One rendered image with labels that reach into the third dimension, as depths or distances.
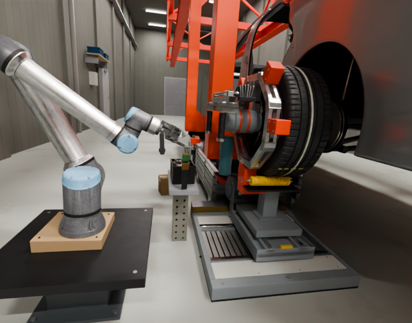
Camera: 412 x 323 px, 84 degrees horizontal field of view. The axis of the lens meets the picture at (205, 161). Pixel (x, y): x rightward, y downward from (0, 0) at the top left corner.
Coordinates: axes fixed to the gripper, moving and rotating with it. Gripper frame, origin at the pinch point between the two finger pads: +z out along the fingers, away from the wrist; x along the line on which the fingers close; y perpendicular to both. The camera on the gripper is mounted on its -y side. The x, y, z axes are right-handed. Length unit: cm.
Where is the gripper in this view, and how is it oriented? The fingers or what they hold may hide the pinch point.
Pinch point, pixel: (188, 148)
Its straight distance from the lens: 129.4
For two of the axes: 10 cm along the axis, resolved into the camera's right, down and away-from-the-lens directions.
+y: 4.7, -8.8, -1.0
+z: 8.5, 4.1, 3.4
